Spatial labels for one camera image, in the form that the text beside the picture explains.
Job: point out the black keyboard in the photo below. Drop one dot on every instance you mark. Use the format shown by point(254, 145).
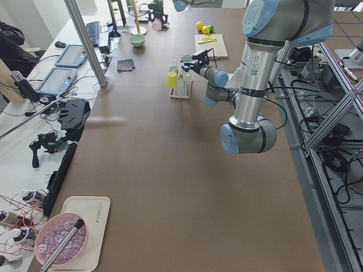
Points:
point(93, 29)

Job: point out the green plastic cup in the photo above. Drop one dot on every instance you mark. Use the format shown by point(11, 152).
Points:
point(186, 60)

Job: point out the blue teach pendant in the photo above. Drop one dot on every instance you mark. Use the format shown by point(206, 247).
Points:
point(73, 56)
point(57, 81)

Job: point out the pink plastic cup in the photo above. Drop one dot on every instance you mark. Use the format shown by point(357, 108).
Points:
point(156, 25)

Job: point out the yellow lemon upper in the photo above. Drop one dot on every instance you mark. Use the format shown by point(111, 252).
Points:
point(199, 25)

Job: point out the bamboo cutting board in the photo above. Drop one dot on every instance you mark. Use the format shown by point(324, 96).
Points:
point(218, 48)

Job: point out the white wire cup holder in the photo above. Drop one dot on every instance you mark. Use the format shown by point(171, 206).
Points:
point(185, 79)

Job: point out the wooden mug tree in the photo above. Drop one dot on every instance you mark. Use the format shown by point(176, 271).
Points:
point(131, 10)

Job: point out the grey cloth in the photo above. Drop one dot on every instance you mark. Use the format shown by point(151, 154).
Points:
point(125, 65)

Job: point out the yellow plastic knife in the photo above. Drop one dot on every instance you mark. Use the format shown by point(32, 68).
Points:
point(206, 41)

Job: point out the aluminium frame post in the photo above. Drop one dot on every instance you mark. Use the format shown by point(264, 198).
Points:
point(78, 22)

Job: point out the grey plastic cup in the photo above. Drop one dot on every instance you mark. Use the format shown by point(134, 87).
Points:
point(174, 68)

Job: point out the green bowl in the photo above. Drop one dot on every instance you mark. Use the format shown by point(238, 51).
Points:
point(137, 40)

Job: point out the yellow lemon lower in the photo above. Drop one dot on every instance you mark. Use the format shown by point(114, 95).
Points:
point(205, 30)

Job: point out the cream tray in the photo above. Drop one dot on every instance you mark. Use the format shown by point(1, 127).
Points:
point(94, 211)

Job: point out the metal tongs in bowl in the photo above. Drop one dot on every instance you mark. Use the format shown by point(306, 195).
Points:
point(80, 223)

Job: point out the blue teach pendant far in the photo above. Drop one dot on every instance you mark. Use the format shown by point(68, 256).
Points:
point(73, 56)

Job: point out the pink bowl with ice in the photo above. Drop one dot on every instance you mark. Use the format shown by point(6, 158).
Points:
point(53, 234)

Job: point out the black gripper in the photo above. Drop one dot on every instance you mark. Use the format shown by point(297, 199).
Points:
point(156, 15)
point(197, 68)

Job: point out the yellow plastic cup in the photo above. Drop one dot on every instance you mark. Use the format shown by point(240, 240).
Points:
point(172, 79)

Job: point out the blue teach pendant near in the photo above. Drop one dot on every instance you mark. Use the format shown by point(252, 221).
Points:
point(57, 81)

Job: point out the yellow lemon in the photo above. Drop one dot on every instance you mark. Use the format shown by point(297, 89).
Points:
point(199, 25)
point(205, 30)

